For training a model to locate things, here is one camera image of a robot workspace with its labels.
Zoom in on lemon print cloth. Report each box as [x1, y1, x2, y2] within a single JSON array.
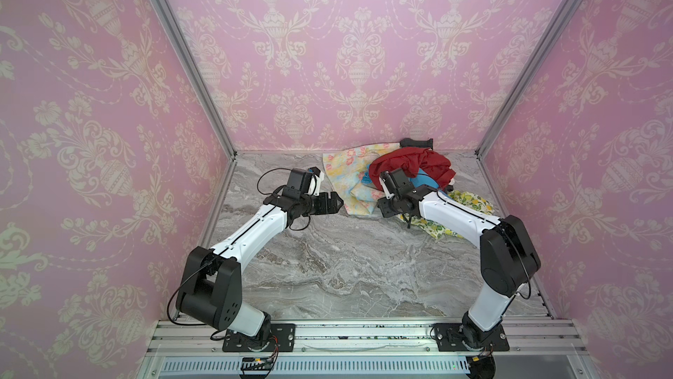
[[395, 191, 499, 247]]

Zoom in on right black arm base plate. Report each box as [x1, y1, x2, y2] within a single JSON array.
[[429, 323, 510, 354]]

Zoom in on aluminium corner post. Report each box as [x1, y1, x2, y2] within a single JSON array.
[[475, 0, 583, 162], [150, 0, 237, 161]]

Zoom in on right aluminium corner post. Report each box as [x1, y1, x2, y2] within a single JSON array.
[[475, 0, 583, 162]]

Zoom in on black cloth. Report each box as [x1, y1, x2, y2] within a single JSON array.
[[400, 138, 434, 150]]

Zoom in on dark red cloth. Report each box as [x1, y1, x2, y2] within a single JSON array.
[[368, 147, 456, 190]]

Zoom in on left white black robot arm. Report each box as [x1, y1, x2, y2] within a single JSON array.
[[169, 192, 344, 351]]

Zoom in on left aluminium corner post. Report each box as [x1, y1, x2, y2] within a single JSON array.
[[150, 0, 237, 161]]

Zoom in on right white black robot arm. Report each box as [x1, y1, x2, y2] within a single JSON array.
[[378, 184, 541, 350]]

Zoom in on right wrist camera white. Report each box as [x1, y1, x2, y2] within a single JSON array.
[[380, 169, 415, 200]]

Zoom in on pastel floral yellow cloth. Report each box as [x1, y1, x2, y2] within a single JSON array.
[[322, 143, 400, 216]]

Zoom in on turquoise blue cloth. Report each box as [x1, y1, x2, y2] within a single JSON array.
[[360, 171, 439, 189]]

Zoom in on aluminium front rail frame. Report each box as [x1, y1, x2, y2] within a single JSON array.
[[137, 317, 599, 378]]

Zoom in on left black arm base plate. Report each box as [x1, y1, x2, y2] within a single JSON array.
[[222, 322, 296, 353]]

